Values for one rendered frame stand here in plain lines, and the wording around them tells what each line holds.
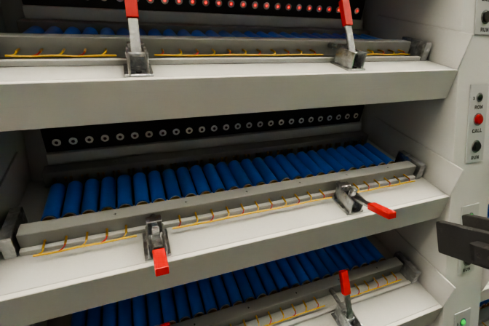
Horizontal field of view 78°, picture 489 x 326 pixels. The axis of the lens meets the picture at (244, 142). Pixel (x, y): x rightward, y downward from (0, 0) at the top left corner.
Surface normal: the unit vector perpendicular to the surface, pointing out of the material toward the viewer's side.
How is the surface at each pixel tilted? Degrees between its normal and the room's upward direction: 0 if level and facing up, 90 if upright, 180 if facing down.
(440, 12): 90
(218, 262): 111
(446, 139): 90
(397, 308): 21
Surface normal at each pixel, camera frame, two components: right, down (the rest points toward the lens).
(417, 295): 0.08, -0.87
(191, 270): 0.35, 0.48
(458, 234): -0.94, 0.09
